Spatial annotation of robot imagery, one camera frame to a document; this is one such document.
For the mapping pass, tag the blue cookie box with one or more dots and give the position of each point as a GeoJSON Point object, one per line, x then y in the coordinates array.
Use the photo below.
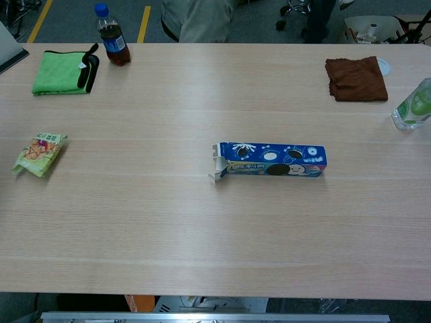
{"type": "Point", "coordinates": [269, 158]}

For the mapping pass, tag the person legs in khaki trousers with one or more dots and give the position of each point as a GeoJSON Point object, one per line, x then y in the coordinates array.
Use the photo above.
{"type": "Point", "coordinates": [202, 20]}

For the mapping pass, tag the cola bottle blue cap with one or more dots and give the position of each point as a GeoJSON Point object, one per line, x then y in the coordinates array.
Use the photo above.
{"type": "Point", "coordinates": [114, 47]}

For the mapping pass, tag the orange object under table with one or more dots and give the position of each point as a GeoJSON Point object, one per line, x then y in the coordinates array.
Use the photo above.
{"type": "Point", "coordinates": [139, 303]}

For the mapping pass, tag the brown cloth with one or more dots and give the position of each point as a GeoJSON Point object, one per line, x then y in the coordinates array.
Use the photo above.
{"type": "Point", "coordinates": [357, 80]}

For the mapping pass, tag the office chair wheeled base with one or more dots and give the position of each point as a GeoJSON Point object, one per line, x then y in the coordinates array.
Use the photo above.
{"type": "Point", "coordinates": [294, 8]}

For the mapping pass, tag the person leg in dark trousers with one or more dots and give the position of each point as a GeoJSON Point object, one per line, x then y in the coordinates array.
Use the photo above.
{"type": "Point", "coordinates": [318, 20]}

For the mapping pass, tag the green snack packet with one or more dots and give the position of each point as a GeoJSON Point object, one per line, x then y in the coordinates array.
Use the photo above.
{"type": "Point", "coordinates": [38, 154]}

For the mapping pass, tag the green microfibre cloth black trim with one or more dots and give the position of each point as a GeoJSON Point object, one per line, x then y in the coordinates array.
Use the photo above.
{"type": "Point", "coordinates": [57, 72]}

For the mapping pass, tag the white round lid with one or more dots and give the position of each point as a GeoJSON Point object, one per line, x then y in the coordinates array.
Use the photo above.
{"type": "Point", "coordinates": [386, 67]}

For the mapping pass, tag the clear water bottle green label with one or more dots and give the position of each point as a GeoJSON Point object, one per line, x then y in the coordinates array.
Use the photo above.
{"type": "Point", "coordinates": [413, 107]}

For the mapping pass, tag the white bin with clutter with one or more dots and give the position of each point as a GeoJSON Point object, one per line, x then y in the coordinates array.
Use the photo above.
{"type": "Point", "coordinates": [373, 28]}

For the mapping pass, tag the grey laptop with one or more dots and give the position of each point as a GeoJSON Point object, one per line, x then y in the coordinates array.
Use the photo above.
{"type": "Point", "coordinates": [6, 45]}

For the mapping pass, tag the black tripod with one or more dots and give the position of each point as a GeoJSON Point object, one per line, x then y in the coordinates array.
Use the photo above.
{"type": "Point", "coordinates": [415, 28]}

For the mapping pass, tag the aluminium rail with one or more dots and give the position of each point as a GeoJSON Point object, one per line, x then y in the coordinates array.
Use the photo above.
{"type": "Point", "coordinates": [215, 317]}

